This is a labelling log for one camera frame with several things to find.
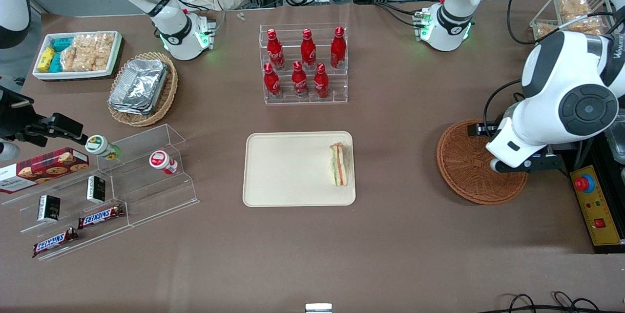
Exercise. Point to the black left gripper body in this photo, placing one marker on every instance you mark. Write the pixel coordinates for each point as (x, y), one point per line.
(481, 130)

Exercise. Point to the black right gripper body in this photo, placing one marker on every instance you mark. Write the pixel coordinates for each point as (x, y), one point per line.
(13, 118)

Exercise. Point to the triangular sandwich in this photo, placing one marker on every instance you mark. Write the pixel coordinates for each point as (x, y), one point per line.
(339, 166)

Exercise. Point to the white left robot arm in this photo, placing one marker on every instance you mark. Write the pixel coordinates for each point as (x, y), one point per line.
(552, 88)

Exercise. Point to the round brown wicker basket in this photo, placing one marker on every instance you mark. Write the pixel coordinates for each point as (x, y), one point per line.
(464, 171)

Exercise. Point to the oval light wicker basket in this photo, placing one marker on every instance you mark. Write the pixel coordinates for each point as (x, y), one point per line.
(168, 93)

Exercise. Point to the beige plastic tray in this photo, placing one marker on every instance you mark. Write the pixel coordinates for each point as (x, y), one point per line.
(293, 169)

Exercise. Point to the red cookie box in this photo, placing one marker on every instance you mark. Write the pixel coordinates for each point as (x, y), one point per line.
(44, 169)

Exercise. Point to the green-capped small bottle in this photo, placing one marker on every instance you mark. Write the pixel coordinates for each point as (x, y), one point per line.
(100, 147)

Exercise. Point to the teal snack pack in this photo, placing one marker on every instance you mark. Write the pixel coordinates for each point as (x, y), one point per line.
(62, 44)
(56, 63)

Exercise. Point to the yellow snack pack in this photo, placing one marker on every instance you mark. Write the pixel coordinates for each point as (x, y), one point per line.
(46, 59)

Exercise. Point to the clear rice cracker bag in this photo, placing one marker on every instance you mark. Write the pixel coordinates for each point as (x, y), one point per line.
(100, 49)
(75, 59)

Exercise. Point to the small black white box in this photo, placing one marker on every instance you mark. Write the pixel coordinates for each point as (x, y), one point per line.
(96, 189)
(49, 208)

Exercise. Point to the stacked aluminium foil containers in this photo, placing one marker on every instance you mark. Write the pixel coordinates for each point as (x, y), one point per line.
(139, 86)

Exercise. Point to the white rectangular plastic bin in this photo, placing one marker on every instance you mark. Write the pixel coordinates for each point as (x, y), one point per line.
(116, 54)

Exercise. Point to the brown snickers bar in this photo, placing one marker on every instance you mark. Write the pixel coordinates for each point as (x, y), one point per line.
(53, 242)
(100, 216)

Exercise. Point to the red-capped small bottle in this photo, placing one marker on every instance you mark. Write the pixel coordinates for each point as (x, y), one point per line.
(162, 161)

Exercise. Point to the clear acrylic stepped display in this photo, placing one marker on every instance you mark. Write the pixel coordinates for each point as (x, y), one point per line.
(146, 191)

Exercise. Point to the clear bagged fried snack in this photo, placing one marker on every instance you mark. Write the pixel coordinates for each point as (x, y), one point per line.
(586, 24)
(546, 32)
(573, 6)

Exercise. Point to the yellow emergency stop box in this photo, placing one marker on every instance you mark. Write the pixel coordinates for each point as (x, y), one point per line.
(600, 205)

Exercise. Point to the clear acrylic bottle rack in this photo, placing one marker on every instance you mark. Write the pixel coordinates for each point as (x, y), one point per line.
(337, 86)

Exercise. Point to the red cola bottle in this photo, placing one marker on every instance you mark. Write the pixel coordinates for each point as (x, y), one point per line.
(271, 83)
(321, 83)
(299, 82)
(308, 52)
(338, 49)
(276, 54)

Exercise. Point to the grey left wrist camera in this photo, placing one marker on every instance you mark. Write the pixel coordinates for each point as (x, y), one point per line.
(510, 165)

